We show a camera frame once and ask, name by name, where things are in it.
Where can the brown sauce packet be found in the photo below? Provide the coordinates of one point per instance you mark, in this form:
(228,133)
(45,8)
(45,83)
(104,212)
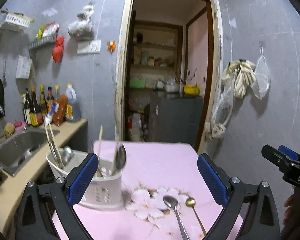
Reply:
(60,110)

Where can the white work gloves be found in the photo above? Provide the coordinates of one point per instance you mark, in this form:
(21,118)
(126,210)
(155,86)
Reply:
(241,80)

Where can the large dark sauce jug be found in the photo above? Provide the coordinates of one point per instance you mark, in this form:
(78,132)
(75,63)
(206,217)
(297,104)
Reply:
(71,103)

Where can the silver spoon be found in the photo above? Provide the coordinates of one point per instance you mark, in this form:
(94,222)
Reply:
(121,158)
(170,202)

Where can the white paper packet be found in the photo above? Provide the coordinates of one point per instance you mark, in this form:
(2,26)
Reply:
(23,66)

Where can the yellow bowl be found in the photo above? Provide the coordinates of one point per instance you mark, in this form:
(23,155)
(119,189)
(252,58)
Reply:
(191,89)

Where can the slim bottle yellow cap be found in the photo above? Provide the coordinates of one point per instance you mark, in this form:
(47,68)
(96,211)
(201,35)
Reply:
(57,92)

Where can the red plastic bag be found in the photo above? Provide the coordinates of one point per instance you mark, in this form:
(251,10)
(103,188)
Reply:
(57,52)

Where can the green box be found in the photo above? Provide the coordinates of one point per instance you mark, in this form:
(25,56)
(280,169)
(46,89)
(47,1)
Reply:
(137,83)

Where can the pink floral tablecloth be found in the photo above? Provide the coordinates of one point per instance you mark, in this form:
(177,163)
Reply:
(160,165)

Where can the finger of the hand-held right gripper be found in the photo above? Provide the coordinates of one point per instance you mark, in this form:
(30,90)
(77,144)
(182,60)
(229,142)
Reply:
(288,151)
(272,155)

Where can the orange wall hook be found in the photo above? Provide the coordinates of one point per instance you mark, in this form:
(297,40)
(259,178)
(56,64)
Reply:
(111,45)

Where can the pink sponge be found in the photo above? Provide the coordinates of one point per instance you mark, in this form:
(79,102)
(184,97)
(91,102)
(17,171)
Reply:
(20,125)

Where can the metal wall rack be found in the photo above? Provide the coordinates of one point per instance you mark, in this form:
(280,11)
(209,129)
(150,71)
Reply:
(40,43)

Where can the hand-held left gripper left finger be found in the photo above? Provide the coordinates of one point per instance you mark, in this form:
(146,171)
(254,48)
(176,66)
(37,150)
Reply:
(82,177)

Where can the grey cabinet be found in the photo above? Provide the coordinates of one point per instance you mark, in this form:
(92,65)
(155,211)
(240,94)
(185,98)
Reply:
(177,120)

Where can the wooden door frame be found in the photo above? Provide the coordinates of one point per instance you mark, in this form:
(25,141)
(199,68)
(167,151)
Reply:
(123,55)

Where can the dark sauce bottle brown cap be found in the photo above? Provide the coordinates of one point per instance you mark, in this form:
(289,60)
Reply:
(35,110)

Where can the steel sink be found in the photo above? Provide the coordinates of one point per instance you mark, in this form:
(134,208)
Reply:
(20,150)

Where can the beige countertop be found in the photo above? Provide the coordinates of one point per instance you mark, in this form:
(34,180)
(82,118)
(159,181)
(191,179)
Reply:
(12,190)

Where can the person's right hand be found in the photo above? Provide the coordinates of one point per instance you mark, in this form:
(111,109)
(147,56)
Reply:
(298,205)

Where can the tan scrubber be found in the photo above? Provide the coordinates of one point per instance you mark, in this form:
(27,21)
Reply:
(8,129)

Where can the small dark sauce bottle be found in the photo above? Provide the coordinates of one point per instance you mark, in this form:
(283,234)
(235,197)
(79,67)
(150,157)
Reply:
(26,108)

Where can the white blue seasoning pouch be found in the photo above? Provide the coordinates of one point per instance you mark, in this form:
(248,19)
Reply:
(51,112)

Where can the white plastic utensil holder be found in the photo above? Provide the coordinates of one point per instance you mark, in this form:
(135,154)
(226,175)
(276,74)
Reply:
(105,192)

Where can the long clear plastic bag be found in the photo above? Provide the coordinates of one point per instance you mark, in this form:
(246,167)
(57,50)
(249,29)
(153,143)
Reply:
(226,97)

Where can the white wall socket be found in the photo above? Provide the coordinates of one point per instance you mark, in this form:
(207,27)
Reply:
(90,47)

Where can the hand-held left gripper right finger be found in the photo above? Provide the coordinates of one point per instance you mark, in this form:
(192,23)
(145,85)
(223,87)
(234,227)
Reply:
(212,177)

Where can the grey plastic bag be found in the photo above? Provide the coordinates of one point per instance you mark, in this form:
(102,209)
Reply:
(81,27)

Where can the yellow green snack packet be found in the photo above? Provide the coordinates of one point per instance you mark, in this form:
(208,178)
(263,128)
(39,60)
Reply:
(41,31)

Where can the dark sauce bottle red cap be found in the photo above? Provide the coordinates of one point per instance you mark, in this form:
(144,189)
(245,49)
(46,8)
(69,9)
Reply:
(50,96)

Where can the white plastic basket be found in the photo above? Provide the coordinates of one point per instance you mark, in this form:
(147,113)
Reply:
(15,20)

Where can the red snack packet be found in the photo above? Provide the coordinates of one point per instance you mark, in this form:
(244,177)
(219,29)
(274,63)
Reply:
(51,27)

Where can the hanging metal utensil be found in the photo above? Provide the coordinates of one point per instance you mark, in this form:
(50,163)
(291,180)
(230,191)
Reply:
(4,72)

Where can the gold spoon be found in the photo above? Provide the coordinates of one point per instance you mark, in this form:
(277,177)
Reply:
(190,202)

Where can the wooden shelf unit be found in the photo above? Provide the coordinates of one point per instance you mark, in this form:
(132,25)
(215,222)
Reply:
(155,45)

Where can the dark sauce bottle yellow cap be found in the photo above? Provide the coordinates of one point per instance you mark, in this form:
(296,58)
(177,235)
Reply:
(43,102)

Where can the white plastic container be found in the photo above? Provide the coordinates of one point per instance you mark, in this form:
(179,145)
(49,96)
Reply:
(137,125)

